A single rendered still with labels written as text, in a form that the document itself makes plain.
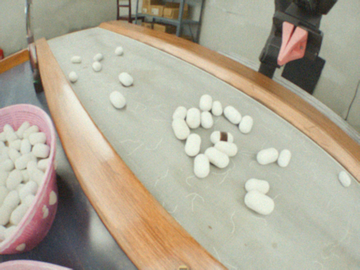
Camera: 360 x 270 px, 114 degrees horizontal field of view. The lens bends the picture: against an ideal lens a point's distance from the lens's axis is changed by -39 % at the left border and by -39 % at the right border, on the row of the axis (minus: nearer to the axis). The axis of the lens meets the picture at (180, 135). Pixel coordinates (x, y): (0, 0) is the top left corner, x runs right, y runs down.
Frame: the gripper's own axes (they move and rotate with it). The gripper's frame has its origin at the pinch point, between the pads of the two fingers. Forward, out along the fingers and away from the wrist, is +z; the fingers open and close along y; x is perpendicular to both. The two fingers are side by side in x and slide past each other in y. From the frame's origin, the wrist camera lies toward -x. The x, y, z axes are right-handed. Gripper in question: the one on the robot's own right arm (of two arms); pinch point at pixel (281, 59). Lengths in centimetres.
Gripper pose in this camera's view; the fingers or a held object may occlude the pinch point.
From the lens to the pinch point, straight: 33.1
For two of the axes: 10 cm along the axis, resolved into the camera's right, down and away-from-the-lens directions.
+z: -6.4, 7.7, 0.1
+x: 3.8, 3.0, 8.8
